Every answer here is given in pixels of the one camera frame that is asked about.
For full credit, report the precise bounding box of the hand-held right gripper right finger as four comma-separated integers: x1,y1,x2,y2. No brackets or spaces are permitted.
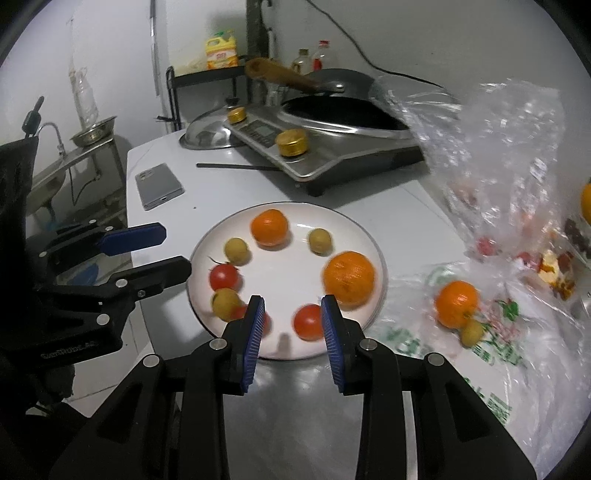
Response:
320,294,539,480

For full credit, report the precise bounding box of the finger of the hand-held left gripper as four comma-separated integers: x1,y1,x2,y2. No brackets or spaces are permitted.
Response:
95,256,192,324
39,222,168,273

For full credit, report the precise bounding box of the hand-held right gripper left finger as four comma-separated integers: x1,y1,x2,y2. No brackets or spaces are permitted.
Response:
51,294,266,480

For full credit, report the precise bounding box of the longan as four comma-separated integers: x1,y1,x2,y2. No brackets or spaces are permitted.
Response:
211,288,243,322
461,319,485,348
308,228,333,254
224,237,252,265

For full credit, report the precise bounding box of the tangerine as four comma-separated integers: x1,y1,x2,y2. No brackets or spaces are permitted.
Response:
435,280,481,329
250,209,289,247
322,250,376,309

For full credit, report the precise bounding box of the white plate with dark rim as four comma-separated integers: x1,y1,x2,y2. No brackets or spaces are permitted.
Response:
187,202,387,361

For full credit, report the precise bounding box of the green printed plastic bag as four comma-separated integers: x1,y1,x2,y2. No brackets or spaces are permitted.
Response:
365,261,591,462

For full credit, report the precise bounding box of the grey smartphone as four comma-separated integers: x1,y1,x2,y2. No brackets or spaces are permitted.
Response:
135,162,185,212

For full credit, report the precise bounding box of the steel sink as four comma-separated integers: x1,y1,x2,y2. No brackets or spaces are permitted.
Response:
25,148,127,232

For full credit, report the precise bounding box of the steel bowl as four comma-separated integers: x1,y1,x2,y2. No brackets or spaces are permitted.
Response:
70,116,117,148

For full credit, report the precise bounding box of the black chopstick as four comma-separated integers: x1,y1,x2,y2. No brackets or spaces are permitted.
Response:
196,162,282,172

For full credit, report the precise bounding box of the steel faucet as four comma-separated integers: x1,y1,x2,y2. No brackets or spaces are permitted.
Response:
37,122,65,158

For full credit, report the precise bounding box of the steel wok lid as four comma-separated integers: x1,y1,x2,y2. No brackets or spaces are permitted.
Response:
179,102,245,151

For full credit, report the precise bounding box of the black mesh chair back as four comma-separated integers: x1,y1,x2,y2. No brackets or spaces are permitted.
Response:
0,96,45,296

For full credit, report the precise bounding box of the black metal rack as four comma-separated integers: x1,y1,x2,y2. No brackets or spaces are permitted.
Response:
165,65,259,132

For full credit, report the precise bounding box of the clear plastic bottle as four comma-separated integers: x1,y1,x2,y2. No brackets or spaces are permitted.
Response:
69,67,100,130

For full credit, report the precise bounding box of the steel induction cooker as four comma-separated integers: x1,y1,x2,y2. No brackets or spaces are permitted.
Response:
226,95,426,197

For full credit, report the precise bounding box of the yellow detergent bottle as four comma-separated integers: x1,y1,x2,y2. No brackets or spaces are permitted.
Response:
205,30,240,71

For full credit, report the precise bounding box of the orange peel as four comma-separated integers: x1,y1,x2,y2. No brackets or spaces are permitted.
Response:
536,249,578,301

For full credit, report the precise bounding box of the dark vertical pipe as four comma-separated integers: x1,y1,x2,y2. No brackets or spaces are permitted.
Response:
246,0,273,104

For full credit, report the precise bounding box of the clear plastic bag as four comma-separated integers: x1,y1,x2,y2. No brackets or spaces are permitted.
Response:
369,76,591,296

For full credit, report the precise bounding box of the red cap bottle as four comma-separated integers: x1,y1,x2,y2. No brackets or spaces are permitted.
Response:
311,41,334,72

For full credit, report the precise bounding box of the clear box of dark fruit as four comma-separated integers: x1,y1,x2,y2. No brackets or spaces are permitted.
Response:
563,217,591,259

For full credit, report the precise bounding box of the black wok with wooden handle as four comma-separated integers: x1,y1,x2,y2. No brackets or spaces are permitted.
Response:
244,58,375,100

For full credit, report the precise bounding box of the black cooker cable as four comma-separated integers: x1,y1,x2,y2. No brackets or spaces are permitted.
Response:
305,0,446,90

